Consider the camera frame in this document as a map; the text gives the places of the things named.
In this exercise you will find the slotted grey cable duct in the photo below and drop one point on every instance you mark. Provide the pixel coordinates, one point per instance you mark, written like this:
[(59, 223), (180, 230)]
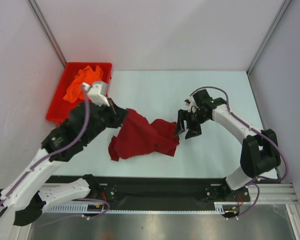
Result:
[(95, 208)]

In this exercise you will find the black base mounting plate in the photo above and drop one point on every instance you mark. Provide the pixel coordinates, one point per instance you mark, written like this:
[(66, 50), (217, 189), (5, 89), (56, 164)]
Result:
[(165, 193)]

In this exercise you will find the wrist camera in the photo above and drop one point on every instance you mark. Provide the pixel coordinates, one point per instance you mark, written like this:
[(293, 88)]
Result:
[(198, 99), (97, 93)]

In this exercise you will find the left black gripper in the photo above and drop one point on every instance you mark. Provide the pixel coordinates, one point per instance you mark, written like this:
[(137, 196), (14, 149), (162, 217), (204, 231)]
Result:
[(117, 114)]

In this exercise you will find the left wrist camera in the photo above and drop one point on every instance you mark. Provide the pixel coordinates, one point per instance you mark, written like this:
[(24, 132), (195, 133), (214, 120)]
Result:
[(97, 93)]

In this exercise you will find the left corner aluminium post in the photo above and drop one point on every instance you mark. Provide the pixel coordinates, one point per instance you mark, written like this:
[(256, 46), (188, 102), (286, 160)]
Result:
[(47, 31)]

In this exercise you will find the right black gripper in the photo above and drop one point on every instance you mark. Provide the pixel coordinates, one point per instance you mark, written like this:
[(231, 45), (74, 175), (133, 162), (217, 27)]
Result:
[(189, 119)]

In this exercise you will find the red plastic bin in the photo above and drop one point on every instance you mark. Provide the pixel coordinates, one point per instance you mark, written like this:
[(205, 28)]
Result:
[(59, 109)]

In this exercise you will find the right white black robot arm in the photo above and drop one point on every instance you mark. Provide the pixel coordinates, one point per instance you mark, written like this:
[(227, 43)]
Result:
[(259, 149)]

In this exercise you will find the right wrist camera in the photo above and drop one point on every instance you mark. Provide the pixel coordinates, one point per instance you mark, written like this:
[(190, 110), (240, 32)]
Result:
[(198, 99)]

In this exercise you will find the orange t shirt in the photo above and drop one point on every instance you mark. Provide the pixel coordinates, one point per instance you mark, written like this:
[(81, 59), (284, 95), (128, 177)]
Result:
[(87, 75)]

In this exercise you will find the dark red t shirt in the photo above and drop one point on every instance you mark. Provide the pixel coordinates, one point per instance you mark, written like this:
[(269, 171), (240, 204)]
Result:
[(138, 137)]

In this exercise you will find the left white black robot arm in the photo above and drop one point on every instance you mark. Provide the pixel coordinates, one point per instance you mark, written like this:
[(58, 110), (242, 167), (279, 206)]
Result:
[(84, 123)]

